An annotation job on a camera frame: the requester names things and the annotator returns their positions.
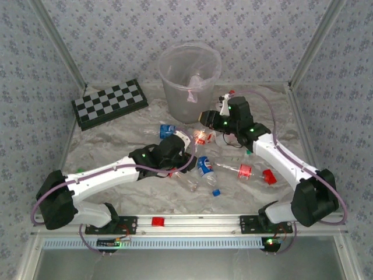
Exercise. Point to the aluminium side rail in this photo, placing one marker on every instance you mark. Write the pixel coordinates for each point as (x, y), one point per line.
(304, 128)
(73, 128)

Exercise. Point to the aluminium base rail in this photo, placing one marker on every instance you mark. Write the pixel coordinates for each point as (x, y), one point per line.
(204, 223)

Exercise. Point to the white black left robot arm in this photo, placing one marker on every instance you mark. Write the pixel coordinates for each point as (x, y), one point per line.
(102, 178)

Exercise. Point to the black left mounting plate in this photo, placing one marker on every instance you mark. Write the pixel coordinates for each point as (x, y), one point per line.
(128, 226)

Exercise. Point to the clear bottle white red label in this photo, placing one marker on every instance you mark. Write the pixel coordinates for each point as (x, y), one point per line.
(210, 136)

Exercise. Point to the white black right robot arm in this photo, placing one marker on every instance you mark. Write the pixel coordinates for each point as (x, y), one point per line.
(279, 157)

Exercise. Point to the clear bottle pepsi label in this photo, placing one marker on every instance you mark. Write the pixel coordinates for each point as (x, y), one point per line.
(204, 169)

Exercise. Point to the red block on rail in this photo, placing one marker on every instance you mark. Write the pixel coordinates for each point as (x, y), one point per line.
(158, 222)

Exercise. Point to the grey metal panel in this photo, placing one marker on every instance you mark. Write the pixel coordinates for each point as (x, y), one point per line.
(189, 265)

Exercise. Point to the right circuit board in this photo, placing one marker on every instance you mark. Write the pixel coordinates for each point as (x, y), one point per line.
(271, 243)

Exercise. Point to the black grey chessboard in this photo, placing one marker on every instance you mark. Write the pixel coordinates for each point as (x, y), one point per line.
(107, 102)

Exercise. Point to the aluminium frame post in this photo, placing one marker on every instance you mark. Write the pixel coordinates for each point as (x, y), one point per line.
(59, 43)
(316, 43)

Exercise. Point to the black mounting plate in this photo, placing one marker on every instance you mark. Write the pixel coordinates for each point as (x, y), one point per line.
(247, 224)
(128, 226)

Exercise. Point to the clear bottle blue label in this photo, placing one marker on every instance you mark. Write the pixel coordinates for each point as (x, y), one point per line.
(166, 131)

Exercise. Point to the translucent plastic bin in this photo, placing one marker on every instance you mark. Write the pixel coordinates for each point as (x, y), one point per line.
(180, 102)

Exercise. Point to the blue bottle cap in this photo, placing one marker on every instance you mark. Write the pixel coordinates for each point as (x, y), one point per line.
(216, 192)

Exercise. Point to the red plastic block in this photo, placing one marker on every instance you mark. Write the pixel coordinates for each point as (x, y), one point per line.
(270, 177)

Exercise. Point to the cola bottle red label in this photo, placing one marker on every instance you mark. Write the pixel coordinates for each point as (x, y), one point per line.
(200, 140)

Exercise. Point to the circuit board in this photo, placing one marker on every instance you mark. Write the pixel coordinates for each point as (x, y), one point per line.
(107, 243)
(271, 243)

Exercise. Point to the left circuit board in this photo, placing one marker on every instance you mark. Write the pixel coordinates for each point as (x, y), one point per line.
(107, 243)

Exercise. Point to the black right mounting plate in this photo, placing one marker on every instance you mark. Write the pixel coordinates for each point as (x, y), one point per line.
(247, 224)

